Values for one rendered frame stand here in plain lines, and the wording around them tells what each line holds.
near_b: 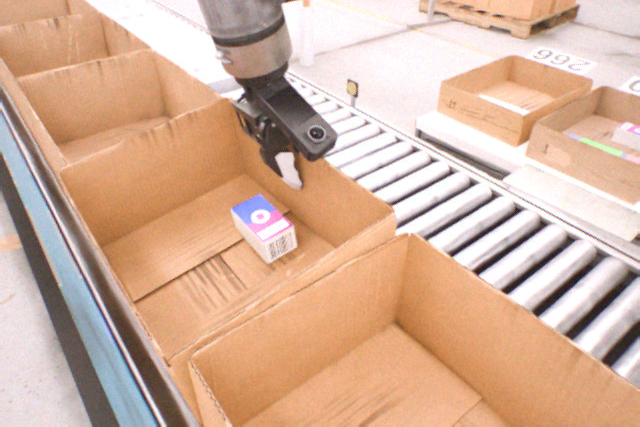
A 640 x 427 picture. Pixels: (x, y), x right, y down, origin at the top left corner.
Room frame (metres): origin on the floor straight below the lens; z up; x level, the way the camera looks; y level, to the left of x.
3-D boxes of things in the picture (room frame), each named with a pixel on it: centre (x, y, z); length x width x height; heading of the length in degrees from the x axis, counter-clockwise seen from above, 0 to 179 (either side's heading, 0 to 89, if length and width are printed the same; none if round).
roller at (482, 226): (0.75, -0.26, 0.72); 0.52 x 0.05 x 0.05; 127
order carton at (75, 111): (0.82, 0.36, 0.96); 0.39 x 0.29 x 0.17; 37
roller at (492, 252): (0.70, -0.30, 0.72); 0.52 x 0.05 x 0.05; 127
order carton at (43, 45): (1.13, 0.60, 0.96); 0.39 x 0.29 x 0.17; 37
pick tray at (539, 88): (1.35, -0.61, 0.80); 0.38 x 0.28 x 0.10; 128
